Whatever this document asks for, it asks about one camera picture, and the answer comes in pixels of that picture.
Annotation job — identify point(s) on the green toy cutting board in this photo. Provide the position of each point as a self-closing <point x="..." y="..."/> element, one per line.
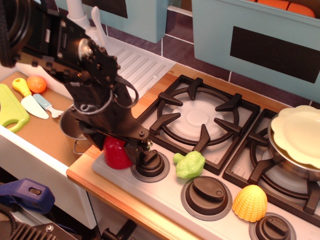
<point x="13" y="115"/>

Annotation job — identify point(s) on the yellow handled toy knife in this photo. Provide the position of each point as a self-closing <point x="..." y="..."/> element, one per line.
<point x="28" y="101"/>

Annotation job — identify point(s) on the small steel pot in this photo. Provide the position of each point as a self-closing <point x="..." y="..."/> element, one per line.
<point x="71" y="129"/>

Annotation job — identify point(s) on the grey toy stove top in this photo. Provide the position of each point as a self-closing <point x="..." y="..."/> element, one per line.
<point x="165" y="197"/>

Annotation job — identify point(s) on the teal cabinet with black window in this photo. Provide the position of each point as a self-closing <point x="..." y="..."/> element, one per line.
<point x="277" y="47"/>

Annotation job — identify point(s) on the right black burner grate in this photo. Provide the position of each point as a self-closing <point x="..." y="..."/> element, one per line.
<point x="252" y="164"/>

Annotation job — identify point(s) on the left black burner grate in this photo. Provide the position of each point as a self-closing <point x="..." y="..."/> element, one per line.
<point x="193" y="116"/>

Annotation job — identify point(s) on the black stove knob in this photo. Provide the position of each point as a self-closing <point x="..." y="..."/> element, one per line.
<point x="154" y="167"/>
<point x="206" y="198"/>
<point x="272" y="227"/>

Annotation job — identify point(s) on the yellow toy corn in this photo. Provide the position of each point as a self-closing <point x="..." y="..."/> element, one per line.
<point x="250" y="204"/>

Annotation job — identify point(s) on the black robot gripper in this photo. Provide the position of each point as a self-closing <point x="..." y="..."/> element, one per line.
<point x="102" y="110"/>

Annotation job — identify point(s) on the red toy sweet potato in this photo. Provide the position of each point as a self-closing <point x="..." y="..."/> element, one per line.
<point x="115" y="155"/>

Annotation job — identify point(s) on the large steel pot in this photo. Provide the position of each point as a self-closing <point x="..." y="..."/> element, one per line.
<point x="285" y="162"/>

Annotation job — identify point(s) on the black burner grate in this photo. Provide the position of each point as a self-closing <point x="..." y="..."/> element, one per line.
<point x="193" y="116"/>
<point x="252" y="164"/>

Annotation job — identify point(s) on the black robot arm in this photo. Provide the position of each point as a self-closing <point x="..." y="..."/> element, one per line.
<point x="34" y="35"/>

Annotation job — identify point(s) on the green toy broccoli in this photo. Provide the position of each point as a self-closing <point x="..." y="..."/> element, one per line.
<point x="190" y="165"/>

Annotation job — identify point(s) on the teal left cabinet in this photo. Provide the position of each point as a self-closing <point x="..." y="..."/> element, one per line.
<point x="145" y="19"/>

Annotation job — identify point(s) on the blue handled toy fork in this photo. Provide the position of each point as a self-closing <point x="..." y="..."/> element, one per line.
<point x="46" y="105"/>

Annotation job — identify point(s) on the orange toy fruit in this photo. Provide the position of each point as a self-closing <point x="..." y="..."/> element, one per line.
<point x="36" y="84"/>

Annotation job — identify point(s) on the left black stove knob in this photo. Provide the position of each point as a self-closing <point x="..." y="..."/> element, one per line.
<point x="154" y="167"/>

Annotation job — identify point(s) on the middle black stove knob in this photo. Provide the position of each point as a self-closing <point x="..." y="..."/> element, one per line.
<point x="206" y="198"/>

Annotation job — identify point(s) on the pale yellow plastic plate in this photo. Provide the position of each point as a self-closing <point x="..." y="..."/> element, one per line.
<point x="297" y="131"/>

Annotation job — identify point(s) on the right black stove knob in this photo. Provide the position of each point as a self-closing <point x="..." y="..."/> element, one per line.
<point x="272" y="227"/>

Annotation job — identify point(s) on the blue clamp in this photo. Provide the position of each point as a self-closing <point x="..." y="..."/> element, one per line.
<point x="28" y="194"/>

